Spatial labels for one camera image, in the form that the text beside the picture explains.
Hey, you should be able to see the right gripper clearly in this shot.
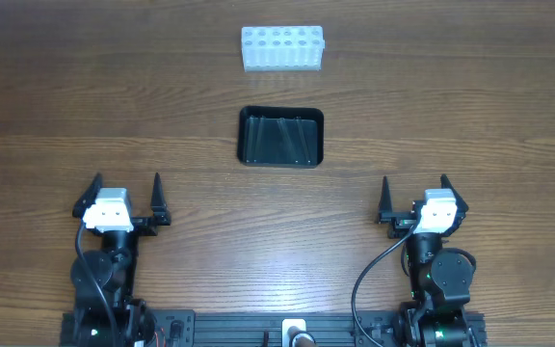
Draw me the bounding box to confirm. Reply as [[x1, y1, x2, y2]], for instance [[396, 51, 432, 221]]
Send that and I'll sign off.
[[377, 173, 470, 240]]

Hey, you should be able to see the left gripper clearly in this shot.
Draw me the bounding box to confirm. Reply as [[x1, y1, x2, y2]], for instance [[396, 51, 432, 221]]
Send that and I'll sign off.
[[71, 172, 172, 237]]

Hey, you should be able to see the black tray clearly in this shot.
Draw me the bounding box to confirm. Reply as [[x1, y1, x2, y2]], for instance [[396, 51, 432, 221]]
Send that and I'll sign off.
[[236, 105, 326, 169]]

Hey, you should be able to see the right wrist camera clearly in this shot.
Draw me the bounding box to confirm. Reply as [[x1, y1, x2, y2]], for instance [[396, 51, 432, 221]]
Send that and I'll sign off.
[[411, 188, 459, 236]]

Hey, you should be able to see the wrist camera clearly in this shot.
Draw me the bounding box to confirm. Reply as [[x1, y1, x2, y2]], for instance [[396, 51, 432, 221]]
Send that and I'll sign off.
[[411, 188, 459, 236], [81, 187, 135, 235]]

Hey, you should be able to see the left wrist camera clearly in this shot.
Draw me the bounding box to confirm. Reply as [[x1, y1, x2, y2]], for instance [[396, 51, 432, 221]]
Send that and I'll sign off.
[[81, 187, 135, 235]]

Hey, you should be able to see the mounting rail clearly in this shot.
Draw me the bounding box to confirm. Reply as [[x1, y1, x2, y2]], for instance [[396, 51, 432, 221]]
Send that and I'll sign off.
[[60, 309, 489, 347]]

